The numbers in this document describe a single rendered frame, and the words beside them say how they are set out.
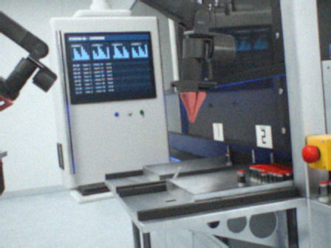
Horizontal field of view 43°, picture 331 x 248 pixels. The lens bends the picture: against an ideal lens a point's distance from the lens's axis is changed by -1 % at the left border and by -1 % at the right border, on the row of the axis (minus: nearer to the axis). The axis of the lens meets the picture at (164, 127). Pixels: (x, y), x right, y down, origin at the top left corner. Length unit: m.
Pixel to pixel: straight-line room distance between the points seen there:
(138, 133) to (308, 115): 1.05
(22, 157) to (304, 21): 5.72
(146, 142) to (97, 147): 0.23
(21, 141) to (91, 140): 4.62
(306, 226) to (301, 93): 0.32
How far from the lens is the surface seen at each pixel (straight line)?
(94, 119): 1.88
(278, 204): 1.04
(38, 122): 6.44
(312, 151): 0.96
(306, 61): 1.05
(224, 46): 1.06
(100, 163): 1.89
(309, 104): 1.04
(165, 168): 1.59
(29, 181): 6.52
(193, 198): 1.01
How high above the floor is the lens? 1.13
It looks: 3 degrees down
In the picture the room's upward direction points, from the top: 5 degrees counter-clockwise
